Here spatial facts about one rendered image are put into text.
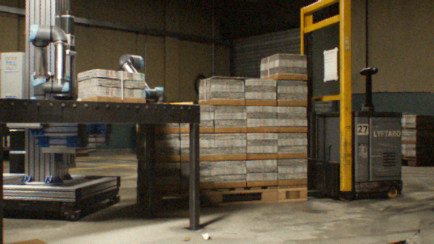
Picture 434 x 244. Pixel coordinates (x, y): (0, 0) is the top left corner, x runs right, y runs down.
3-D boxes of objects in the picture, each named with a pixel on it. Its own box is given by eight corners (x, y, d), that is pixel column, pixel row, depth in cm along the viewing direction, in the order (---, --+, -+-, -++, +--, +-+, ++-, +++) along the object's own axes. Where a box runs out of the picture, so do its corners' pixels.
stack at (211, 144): (135, 202, 416) (135, 106, 416) (260, 196, 454) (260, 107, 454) (144, 210, 379) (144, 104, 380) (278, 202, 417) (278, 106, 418)
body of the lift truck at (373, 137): (314, 190, 490) (314, 112, 491) (359, 188, 508) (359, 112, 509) (354, 200, 425) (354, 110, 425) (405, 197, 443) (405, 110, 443)
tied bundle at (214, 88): (198, 106, 434) (198, 81, 434) (228, 107, 444) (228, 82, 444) (212, 105, 398) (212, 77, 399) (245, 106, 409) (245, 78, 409)
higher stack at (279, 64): (259, 196, 453) (259, 58, 454) (287, 194, 463) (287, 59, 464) (277, 202, 417) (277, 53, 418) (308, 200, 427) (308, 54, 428)
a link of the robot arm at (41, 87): (51, 80, 317) (51, 96, 317) (34, 79, 314) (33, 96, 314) (51, 78, 310) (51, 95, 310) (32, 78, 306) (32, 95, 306)
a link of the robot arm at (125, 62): (116, 49, 377) (148, 91, 356) (127, 51, 386) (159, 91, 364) (110, 61, 382) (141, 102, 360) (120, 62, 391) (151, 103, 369)
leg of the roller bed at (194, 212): (194, 227, 316) (194, 123, 317) (201, 228, 312) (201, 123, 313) (188, 228, 313) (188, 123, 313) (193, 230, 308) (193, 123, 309)
